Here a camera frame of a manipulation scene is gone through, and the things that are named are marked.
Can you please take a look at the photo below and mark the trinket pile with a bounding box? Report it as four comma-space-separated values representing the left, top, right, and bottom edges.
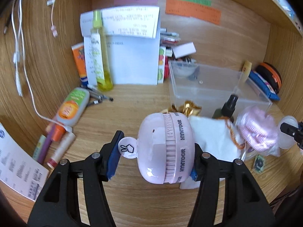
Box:
175, 56, 197, 64

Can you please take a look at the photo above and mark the orange cream tube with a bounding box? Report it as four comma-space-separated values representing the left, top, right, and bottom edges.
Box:
71, 43, 88, 86

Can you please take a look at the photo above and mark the white paper box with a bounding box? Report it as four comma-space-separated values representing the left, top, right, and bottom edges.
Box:
83, 35, 161, 86

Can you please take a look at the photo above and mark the fruit sticker sheet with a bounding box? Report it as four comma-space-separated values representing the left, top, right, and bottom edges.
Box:
157, 46, 166, 84

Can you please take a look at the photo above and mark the black orange round case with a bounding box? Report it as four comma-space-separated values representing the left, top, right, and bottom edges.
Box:
255, 62, 282, 94

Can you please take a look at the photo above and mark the white round tag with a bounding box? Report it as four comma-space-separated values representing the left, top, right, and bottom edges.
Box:
118, 137, 137, 159

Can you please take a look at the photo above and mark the dark green spray bottle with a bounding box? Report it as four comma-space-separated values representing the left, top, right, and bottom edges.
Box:
212, 94, 238, 122

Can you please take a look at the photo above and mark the beige red lip balm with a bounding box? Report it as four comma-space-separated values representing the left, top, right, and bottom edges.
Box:
47, 132, 76, 169

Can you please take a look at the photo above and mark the orange capped marker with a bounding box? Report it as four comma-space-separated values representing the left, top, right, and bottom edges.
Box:
51, 124, 66, 142

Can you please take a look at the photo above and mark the receipt on left edge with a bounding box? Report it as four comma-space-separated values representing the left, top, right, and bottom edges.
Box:
0, 126, 49, 201

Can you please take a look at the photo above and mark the orange sticky note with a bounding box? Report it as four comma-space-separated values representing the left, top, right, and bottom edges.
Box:
165, 0, 221, 25

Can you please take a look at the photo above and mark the stack of cards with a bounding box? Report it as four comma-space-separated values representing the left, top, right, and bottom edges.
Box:
160, 28, 181, 58

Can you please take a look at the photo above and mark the white cable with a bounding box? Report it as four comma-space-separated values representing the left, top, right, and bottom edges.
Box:
10, 0, 73, 133

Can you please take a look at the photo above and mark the white satin drawstring pouch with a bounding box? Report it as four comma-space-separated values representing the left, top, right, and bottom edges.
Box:
179, 115, 244, 190

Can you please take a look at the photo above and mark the clear plastic storage bin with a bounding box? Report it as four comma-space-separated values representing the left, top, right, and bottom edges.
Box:
169, 61, 272, 119

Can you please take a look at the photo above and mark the green orange lotion bottle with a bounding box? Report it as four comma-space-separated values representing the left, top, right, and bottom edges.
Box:
55, 87, 90, 127

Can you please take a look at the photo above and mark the blue fabric pouch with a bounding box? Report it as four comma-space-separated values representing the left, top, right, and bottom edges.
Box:
249, 71, 280, 101

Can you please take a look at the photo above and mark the white receipt paper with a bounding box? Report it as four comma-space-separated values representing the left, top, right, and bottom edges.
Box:
80, 5, 161, 39

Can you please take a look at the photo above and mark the small green square badge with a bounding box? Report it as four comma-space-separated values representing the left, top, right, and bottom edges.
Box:
253, 155, 265, 174

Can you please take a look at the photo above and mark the yellow spray bottle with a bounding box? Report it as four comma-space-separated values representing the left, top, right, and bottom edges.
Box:
90, 10, 113, 91

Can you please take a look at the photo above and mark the purple pen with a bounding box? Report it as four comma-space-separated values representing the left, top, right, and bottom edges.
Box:
37, 125, 55, 165

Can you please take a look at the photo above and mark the gold ribbon bow charm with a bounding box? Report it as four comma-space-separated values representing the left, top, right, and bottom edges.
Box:
161, 100, 202, 117

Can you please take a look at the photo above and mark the small white box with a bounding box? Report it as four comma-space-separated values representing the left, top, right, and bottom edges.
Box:
172, 42, 196, 58

